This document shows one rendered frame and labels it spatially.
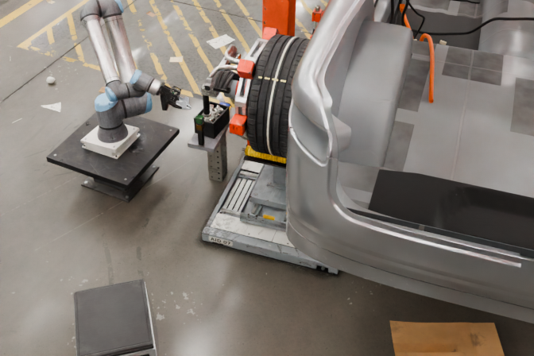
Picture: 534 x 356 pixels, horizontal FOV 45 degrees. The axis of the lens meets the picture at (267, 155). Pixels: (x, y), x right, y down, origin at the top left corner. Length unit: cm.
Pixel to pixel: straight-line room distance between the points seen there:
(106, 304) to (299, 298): 106
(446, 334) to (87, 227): 218
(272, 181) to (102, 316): 134
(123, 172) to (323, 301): 141
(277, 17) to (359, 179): 123
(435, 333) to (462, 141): 105
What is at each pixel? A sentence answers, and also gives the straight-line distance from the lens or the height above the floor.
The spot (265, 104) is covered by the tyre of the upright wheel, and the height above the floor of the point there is 100.
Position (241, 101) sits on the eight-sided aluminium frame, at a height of 97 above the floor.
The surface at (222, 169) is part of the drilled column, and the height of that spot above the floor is 11.
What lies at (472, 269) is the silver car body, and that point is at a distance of 247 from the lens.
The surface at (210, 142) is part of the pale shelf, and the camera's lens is 390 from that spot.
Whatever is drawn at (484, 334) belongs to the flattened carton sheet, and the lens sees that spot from 369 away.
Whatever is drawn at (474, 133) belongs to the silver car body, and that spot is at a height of 100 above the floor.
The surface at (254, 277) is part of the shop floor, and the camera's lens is 374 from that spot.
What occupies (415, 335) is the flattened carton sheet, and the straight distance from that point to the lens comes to 360.
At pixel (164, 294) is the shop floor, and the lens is 371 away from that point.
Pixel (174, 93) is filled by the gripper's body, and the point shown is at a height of 79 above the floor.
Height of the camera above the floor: 292
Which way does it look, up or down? 41 degrees down
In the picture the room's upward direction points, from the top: 1 degrees clockwise
